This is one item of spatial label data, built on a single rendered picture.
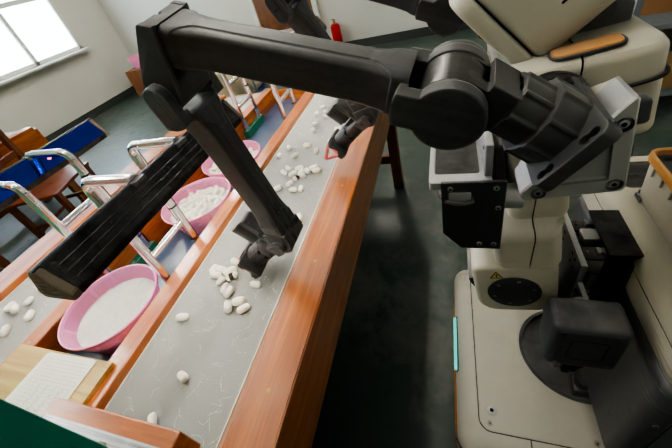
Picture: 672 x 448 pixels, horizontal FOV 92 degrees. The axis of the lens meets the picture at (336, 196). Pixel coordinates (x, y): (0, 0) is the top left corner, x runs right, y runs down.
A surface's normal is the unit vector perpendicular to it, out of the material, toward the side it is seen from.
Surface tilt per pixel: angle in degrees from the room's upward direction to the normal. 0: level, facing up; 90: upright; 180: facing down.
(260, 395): 0
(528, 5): 90
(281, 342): 0
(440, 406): 0
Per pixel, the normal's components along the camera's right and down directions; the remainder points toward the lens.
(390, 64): 0.03, -0.62
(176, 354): -0.23, -0.76
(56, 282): 0.68, -0.42
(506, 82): 0.33, -0.50
